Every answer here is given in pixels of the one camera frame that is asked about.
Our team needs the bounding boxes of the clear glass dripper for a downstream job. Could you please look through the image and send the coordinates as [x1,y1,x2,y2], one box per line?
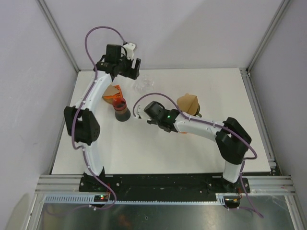
[132,75,154,94]

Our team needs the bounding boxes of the orange coffee filter box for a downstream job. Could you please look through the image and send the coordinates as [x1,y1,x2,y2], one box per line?
[102,85,123,103]

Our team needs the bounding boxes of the brown paper coffee filter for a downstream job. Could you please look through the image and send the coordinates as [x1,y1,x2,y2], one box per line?
[177,93,199,115]

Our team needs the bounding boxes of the dark green dripper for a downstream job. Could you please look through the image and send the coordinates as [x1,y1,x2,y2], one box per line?
[194,105,202,117]

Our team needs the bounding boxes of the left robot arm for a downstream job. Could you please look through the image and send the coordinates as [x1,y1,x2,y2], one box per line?
[64,43,141,192]

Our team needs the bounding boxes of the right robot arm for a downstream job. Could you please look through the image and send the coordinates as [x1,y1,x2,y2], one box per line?
[144,101,252,192]

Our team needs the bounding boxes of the black red carafe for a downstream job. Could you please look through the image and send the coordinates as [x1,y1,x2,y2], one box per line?
[112,97,131,122]

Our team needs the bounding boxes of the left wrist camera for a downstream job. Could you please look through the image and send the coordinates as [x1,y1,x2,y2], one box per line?
[123,43,137,60]

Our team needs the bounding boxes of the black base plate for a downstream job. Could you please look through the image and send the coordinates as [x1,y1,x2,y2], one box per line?
[79,173,250,202]

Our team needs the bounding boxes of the grey cable duct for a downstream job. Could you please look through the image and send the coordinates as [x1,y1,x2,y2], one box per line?
[43,193,240,205]

